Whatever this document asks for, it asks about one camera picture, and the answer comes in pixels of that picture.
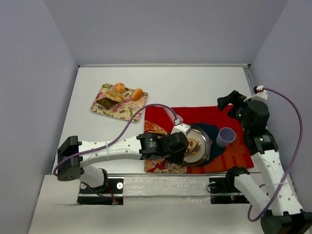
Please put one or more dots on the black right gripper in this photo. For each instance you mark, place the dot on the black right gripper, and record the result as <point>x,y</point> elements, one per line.
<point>234,104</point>

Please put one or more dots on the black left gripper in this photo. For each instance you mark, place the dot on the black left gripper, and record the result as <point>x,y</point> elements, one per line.
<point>182,149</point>

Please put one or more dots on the sugared ring donut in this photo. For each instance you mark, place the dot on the sugared ring donut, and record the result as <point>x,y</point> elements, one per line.
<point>193,147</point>

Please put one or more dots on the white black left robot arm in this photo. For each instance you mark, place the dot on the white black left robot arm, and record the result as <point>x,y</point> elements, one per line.
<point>76,158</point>

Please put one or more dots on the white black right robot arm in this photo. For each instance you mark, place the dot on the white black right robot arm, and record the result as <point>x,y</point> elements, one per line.
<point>280,211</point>

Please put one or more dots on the long twisted bread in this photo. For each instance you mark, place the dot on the long twisted bread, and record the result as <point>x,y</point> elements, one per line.
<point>114,96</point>

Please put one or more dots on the dark brown bread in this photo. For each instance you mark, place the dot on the dark brown bread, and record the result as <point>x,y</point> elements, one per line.
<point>106,102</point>

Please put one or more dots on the lilac plastic cup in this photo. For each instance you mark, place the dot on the lilac plastic cup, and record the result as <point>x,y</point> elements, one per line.
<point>225,137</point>

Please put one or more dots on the red patterned cloth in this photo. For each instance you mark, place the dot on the red patterned cloth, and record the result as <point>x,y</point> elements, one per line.
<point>236,154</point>

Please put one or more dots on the silver metal plate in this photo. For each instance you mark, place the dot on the silver metal plate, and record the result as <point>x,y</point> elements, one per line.
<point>204,153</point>

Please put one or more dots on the dark blue round mat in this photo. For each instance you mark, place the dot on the dark blue round mat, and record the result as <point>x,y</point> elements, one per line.
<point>212,132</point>

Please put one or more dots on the floral rectangular tray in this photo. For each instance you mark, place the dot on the floral rectangular tray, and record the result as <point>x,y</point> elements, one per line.
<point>124,110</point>

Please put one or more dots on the small orange bun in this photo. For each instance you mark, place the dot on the small orange bun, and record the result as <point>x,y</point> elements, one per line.
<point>137,94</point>

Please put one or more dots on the round golden bun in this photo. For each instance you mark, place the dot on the round golden bun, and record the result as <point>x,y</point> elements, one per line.
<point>119,87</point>

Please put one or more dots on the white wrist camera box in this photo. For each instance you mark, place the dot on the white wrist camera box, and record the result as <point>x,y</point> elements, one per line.
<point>184,128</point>

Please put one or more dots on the white right camera box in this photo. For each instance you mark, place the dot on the white right camera box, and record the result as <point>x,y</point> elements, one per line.
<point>260,94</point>

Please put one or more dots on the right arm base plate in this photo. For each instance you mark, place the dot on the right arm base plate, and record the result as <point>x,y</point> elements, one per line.
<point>222,193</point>

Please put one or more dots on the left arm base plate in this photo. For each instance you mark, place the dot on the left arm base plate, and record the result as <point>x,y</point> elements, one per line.
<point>102,195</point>

